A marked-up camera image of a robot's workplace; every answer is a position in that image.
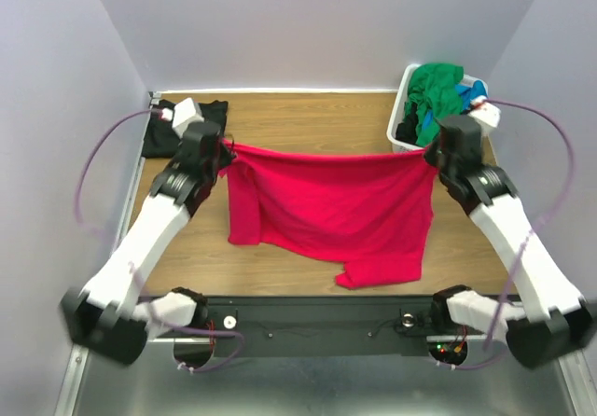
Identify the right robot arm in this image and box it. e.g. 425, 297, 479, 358
424, 115, 596, 369

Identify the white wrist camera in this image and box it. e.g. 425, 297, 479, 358
467, 96, 501, 136
160, 98, 204, 138

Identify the pink t shirt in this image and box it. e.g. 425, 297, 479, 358
223, 143, 437, 289

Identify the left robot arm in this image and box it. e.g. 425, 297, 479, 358
60, 120, 233, 366

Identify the blue t shirt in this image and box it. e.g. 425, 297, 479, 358
422, 80, 487, 130

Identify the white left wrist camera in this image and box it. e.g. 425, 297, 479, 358
160, 98, 204, 138

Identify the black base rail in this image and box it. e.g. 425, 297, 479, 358
153, 294, 486, 359

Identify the white plastic laundry basket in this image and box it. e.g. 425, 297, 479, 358
386, 63, 489, 153

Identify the folded black t shirt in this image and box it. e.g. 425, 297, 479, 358
141, 101, 229, 159

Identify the green t shirt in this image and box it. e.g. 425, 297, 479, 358
405, 62, 465, 147

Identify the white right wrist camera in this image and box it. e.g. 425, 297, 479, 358
467, 96, 501, 136

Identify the black t shirt in basket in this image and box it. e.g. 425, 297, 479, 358
395, 102, 419, 146

